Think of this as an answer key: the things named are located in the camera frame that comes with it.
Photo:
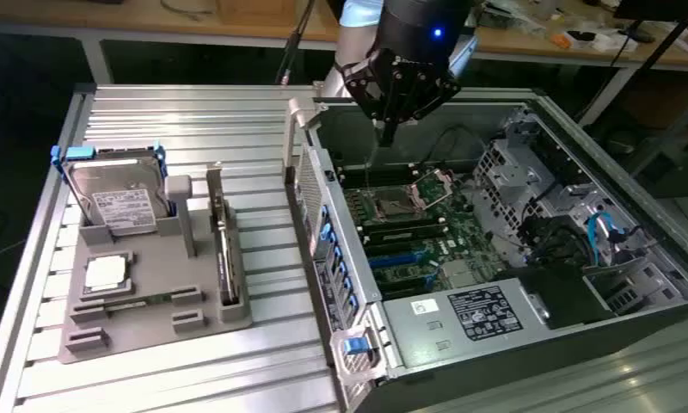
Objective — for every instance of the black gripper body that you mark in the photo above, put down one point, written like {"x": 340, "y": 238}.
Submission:
{"x": 418, "y": 26}

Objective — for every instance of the black graphics card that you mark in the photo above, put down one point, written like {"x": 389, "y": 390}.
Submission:
{"x": 226, "y": 241}

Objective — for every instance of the white box with black insert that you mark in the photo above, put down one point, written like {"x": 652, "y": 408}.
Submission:
{"x": 599, "y": 41}

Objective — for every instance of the blue expansion slot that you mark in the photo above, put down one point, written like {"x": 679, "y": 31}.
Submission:
{"x": 392, "y": 260}

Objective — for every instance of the metal socket cover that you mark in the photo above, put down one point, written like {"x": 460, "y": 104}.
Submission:
{"x": 429, "y": 185}

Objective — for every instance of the metal disk bay cage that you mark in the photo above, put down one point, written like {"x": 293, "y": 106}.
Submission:
{"x": 509, "y": 172}

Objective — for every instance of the orange small box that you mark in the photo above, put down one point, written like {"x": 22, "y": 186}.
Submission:
{"x": 560, "y": 39}

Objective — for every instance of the CPU socket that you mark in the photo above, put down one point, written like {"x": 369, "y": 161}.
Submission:
{"x": 398, "y": 206}

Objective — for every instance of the green motherboard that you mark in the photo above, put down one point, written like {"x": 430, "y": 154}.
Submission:
{"x": 469, "y": 241}

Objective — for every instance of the black slanted pole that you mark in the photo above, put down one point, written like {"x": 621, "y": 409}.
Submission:
{"x": 636, "y": 71}

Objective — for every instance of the wooden desk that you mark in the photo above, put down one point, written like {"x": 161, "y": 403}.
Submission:
{"x": 149, "y": 28}

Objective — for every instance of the black monitor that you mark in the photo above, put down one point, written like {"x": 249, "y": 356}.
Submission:
{"x": 659, "y": 8}

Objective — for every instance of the silver chipset heatsink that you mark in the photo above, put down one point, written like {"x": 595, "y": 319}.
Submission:
{"x": 457, "y": 273}

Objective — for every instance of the hard disk with blue carrier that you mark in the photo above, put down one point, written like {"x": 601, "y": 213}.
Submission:
{"x": 120, "y": 193}

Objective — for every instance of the grey power supply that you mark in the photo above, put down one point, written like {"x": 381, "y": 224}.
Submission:
{"x": 412, "y": 335}

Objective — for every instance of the blue case latch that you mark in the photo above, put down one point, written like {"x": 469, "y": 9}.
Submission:
{"x": 353, "y": 346}

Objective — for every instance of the silver CPU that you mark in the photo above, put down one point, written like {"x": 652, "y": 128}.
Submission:
{"x": 108, "y": 274}

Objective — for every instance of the open PC case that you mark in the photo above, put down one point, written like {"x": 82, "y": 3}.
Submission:
{"x": 551, "y": 357}

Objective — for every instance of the grey parts rack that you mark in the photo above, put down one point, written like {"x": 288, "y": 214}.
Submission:
{"x": 149, "y": 327}

